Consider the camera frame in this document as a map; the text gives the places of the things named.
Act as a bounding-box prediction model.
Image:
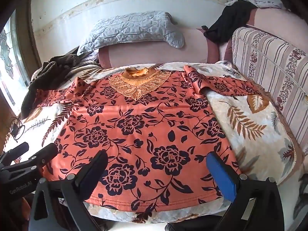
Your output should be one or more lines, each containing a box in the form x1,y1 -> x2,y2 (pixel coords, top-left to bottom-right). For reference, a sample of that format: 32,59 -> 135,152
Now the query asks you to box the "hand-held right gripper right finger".
206,151 -> 285,231

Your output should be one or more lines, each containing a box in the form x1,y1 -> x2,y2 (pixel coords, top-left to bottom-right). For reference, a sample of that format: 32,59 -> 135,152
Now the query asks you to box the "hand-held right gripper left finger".
31,150 -> 109,231

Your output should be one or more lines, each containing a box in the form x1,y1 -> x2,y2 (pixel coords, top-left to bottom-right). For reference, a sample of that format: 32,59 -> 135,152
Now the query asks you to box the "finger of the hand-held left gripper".
5,143 -> 59,176
0,142 -> 30,166

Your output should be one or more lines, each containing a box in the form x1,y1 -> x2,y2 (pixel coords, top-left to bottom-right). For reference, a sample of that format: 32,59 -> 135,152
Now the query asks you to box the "orange floral shirt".
36,65 -> 265,213

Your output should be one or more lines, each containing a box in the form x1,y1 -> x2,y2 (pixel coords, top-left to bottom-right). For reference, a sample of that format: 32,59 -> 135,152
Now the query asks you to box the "cream leaf print blanket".
5,61 -> 302,224

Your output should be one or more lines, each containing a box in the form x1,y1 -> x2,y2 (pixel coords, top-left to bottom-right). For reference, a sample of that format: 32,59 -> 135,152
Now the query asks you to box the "stained glass window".
0,12 -> 42,116

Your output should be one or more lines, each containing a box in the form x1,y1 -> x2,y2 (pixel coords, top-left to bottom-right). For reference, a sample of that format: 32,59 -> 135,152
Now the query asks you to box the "dark brown fuzzy cloth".
20,53 -> 101,118

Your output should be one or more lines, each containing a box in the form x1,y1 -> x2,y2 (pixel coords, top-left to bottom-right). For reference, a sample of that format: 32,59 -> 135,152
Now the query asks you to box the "striped grey blanket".
65,53 -> 104,80

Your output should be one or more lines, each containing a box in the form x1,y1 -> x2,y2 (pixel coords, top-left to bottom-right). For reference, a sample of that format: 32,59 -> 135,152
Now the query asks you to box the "striped floral sofa cushion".
231,26 -> 308,159

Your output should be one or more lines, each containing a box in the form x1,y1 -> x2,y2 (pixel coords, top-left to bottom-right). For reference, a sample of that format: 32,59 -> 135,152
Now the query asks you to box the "pink padded headboard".
97,28 -> 220,69

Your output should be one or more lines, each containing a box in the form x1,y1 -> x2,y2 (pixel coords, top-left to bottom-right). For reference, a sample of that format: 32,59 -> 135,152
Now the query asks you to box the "grey quilted pillow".
76,12 -> 185,56

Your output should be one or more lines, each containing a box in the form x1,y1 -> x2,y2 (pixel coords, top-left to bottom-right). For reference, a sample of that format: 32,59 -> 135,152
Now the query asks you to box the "black garment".
202,0 -> 259,44

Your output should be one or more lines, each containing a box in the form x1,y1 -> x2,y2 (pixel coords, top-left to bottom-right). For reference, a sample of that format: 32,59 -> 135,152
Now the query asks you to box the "pink bolster cushion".
218,7 -> 296,60

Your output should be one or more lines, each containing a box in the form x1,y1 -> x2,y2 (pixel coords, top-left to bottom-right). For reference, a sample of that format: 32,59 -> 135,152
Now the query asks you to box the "white crumpled cloth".
226,0 -> 285,9

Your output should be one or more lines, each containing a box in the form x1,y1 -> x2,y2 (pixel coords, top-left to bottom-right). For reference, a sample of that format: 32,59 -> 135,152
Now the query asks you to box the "black cable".
8,117 -> 26,144

